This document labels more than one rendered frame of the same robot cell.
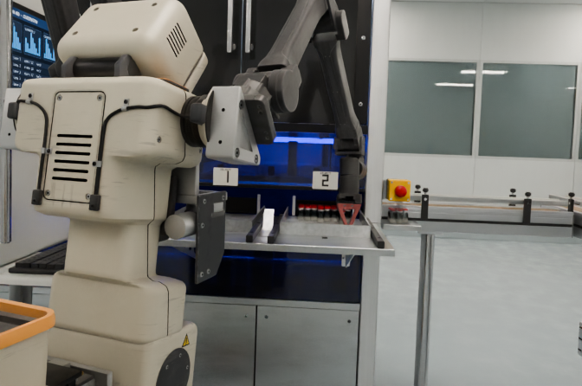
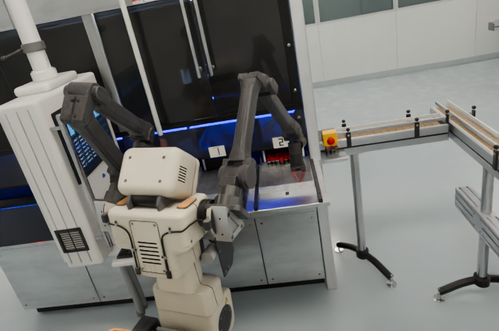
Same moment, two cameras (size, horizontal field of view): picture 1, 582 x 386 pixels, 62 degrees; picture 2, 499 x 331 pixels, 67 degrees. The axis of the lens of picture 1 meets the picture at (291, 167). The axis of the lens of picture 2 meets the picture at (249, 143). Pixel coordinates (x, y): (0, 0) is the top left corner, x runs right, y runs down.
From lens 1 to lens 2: 0.66 m
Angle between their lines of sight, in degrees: 20
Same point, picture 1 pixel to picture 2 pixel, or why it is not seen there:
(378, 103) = (307, 87)
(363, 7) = (284, 23)
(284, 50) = (241, 145)
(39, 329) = not seen: outside the picture
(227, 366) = (244, 251)
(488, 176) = (408, 22)
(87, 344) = (180, 317)
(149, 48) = (171, 192)
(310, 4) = (250, 96)
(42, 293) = not seen: hidden behind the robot
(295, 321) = (279, 223)
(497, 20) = not seen: outside the picture
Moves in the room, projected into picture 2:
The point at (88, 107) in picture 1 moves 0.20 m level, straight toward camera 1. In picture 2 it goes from (150, 229) to (162, 269)
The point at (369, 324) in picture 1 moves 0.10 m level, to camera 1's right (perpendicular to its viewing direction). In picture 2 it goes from (324, 217) to (341, 214)
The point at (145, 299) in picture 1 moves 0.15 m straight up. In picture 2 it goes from (203, 300) to (192, 263)
